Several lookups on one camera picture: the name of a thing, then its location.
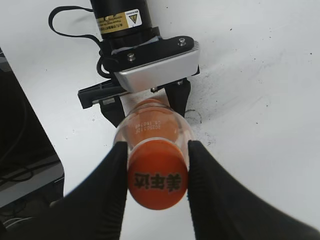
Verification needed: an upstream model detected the black equipment beside table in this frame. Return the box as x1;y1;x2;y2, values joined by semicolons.
0;52;64;229

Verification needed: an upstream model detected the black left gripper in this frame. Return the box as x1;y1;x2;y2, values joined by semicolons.
78;27;200;128

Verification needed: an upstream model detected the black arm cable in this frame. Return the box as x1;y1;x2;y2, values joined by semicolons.
47;5;113;78

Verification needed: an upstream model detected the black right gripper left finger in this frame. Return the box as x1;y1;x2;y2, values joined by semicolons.
0;141;128;240

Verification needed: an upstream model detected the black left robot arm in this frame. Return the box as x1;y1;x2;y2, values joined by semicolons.
78;0;200;126

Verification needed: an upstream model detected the orange bottle cap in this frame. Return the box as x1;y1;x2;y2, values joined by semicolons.
127;138;188;210

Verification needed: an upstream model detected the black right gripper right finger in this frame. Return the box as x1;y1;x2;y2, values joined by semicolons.
187;140;320;240

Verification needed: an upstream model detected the orange soda plastic bottle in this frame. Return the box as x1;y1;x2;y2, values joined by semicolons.
113;98;196;165

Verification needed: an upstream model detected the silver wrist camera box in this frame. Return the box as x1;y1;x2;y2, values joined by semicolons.
113;36;200;93

